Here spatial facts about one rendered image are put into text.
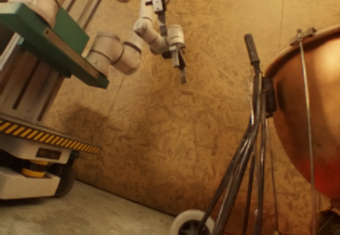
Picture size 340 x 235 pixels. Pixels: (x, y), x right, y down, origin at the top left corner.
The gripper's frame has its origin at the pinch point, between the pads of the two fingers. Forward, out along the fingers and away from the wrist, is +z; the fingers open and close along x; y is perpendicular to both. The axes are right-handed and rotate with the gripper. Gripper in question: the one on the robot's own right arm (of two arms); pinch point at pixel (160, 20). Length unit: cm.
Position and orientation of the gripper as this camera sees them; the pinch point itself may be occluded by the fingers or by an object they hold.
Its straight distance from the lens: 69.9
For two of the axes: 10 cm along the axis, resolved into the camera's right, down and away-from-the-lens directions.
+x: -1.2, -2.1, -9.7
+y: -9.8, 1.5, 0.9
